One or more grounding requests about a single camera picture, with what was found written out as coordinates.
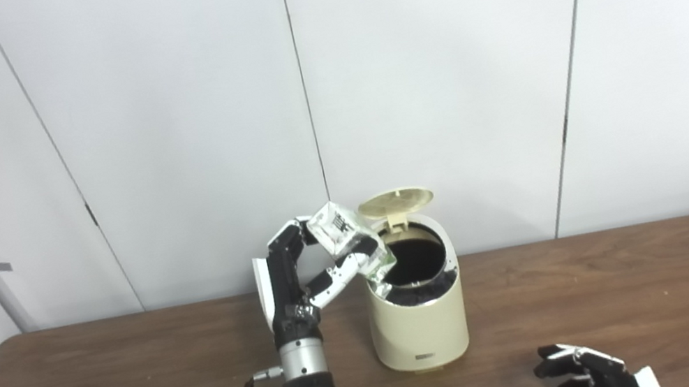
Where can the cream-colored trash bin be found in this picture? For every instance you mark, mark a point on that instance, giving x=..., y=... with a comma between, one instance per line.
x=419, y=333

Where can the black bin liner bag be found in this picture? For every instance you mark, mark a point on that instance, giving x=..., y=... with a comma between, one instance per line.
x=417, y=262

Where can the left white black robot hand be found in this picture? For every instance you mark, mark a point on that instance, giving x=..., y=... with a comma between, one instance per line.
x=283, y=289

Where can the small grey wall label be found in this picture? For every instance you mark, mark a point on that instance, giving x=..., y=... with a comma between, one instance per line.
x=2, y=266

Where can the cream round bin lid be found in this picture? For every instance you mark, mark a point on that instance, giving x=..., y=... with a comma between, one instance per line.
x=396, y=202

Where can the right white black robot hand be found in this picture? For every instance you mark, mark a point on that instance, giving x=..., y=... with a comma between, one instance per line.
x=607, y=374

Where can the white green milk carton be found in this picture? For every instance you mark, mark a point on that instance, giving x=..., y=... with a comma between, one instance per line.
x=340, y=230

